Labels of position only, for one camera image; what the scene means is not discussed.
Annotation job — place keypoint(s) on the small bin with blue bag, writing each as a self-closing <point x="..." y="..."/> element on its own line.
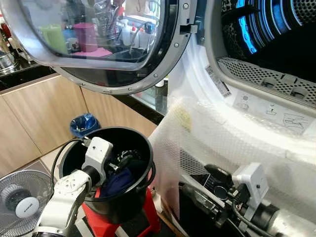
<point x="84" y="124"/>

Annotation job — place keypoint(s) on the purple plastic jug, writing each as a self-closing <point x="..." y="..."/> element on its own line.
<point x="85" y="37"/>

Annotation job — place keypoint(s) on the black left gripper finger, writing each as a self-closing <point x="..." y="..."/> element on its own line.
<point x="127" y="161"/>

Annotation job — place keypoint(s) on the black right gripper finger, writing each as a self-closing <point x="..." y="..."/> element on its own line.
<point x="217" y="174"/>
<point x="200" y="200"/>

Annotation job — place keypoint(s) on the round glass washer door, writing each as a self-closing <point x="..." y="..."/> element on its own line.
<point x="163" y="59"/>

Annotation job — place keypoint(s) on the pink cloth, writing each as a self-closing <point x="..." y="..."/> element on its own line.
<point x="94" y="52"/>

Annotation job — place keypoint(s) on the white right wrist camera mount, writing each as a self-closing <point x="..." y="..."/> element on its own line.
<point x="251" y="185"/>

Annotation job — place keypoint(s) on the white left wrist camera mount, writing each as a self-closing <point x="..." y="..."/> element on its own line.
<point x="97" y="153"/>

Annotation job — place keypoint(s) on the green plastic cup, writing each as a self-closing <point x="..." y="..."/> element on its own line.
<point x="54" y="38"/>

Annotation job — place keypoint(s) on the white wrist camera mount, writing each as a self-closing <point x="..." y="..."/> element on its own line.
<point x="251" y="185"/>
<point x="97" y="153"/>

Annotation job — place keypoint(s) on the white electric fan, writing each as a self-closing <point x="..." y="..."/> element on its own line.
<point x="22" y="205"/>

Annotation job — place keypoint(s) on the dark blue garment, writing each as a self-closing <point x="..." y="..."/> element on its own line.
<point x="117" y="182"/>

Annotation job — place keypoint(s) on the wooden kitchen cabinet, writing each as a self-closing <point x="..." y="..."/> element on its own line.
<point x="44" y="113"/>

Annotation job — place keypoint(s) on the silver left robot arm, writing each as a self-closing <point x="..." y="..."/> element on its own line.
<point x="64" y="200"/>

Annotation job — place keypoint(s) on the black plastic bucket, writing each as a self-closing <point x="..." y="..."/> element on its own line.
<point x="123" y="205"/>

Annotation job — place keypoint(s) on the white washer with bubble wrap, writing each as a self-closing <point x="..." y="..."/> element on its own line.
<point x="237" y="143"/>

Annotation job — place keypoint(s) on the red plastic stool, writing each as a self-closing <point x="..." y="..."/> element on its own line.
<point x="148" y="217"/>

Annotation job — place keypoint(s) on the yellow washer sticker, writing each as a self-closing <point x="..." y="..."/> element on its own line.
<point x="182" y="117"/>

